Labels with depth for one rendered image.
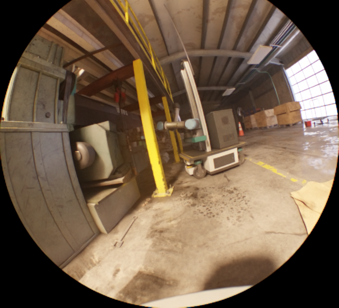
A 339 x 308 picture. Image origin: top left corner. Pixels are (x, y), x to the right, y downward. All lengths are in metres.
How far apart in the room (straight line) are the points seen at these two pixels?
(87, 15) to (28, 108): 1.13
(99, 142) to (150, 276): 0.94
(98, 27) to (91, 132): 1.26
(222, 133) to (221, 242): 1.34
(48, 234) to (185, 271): 0.74
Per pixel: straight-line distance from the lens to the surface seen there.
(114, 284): 0.74
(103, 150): 0.99
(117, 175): 1.09
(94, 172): 1.05
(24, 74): 1.03
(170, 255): 0.75
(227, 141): 1.73
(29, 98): 0.96
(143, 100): 1.39
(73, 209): 0.93
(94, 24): 1.71
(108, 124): 1.12
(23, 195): 0.80
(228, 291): 0.23
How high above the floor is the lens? 0.60
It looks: level
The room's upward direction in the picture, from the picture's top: 12 degrees counter-clockwise
